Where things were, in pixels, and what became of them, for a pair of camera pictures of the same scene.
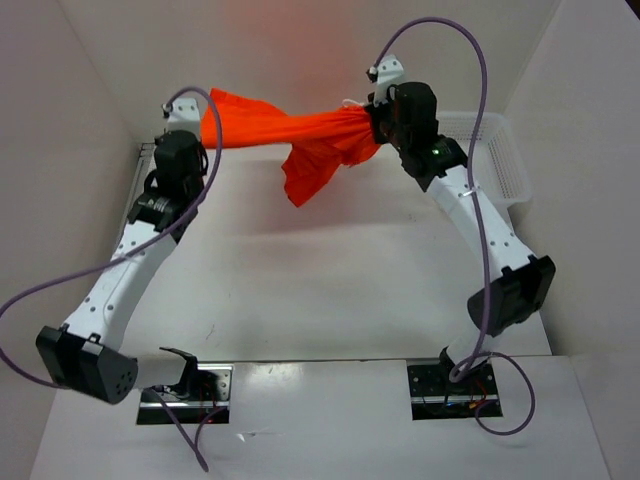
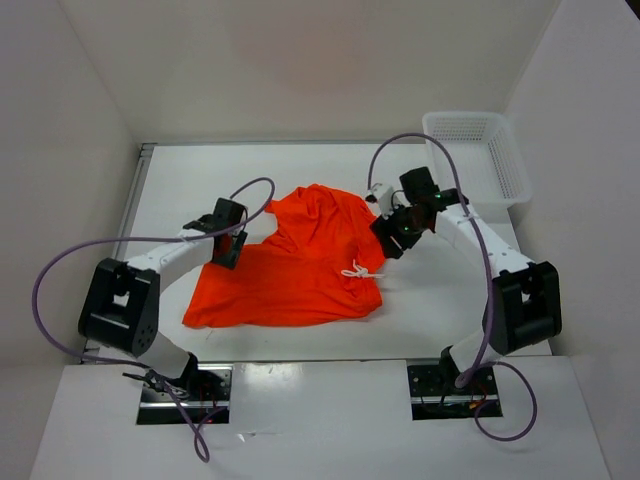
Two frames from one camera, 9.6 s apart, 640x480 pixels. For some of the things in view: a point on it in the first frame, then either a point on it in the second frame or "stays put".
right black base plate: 434,396 stays put
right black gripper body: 384,127 → 401,226
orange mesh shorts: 325,141 → 319,257
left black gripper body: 201,173 → 229,260
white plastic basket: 499,164 stays put
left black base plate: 211,391 stays put
